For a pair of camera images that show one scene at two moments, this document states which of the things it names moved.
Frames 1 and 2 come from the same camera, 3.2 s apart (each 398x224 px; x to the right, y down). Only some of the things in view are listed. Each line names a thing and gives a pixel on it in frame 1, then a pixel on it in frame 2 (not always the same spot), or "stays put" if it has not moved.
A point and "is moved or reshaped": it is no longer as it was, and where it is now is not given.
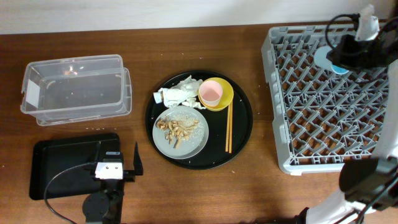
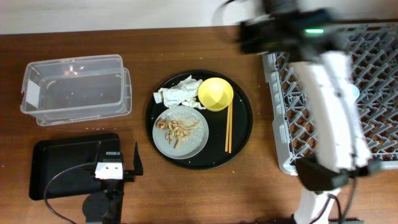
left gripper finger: (97, 155) stays put
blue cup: (321, 61) is moved or reshaped
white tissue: (182, 93) stays put
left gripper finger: (137, 162) stays put
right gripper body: (356, 56) to (245, 37)
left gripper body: (129, 176) stays put
